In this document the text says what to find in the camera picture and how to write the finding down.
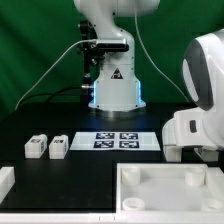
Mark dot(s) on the black camera mount on base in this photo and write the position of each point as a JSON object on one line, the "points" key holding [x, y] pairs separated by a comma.
{"points": [[93, 53]]}

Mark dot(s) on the white sheet with AprilTags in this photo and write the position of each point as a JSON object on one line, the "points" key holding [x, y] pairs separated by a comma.
{"points": [[131, 141]]}

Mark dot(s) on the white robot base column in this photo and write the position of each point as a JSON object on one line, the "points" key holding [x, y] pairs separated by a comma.
{"points": [[116, 90]]}

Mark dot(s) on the white square tabletop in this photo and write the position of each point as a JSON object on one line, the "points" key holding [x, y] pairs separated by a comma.
{"points": [[169, 188]]}

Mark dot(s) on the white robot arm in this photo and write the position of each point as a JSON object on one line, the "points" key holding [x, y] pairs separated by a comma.
{"points": [[203, 74]]}

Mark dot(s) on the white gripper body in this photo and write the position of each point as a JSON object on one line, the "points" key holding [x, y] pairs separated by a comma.
{"points": [[185, 130]]}

